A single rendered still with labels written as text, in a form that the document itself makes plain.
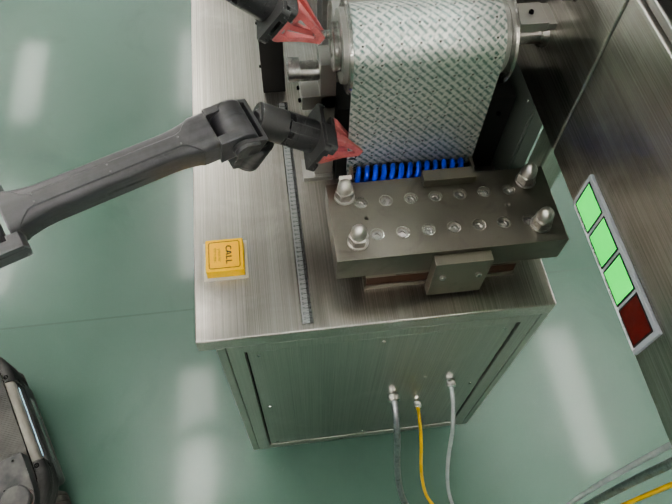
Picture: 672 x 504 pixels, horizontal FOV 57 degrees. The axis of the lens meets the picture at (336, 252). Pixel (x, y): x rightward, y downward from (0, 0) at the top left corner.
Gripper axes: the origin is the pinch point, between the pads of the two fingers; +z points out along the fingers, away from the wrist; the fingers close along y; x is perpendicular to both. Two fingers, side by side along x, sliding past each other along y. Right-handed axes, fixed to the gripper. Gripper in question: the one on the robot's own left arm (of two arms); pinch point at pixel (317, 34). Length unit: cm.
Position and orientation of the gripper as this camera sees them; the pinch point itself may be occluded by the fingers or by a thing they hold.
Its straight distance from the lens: 99.8
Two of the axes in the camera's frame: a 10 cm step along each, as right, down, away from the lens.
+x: 6.4, -4.6, -6.1
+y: 0.9, 8.4, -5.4
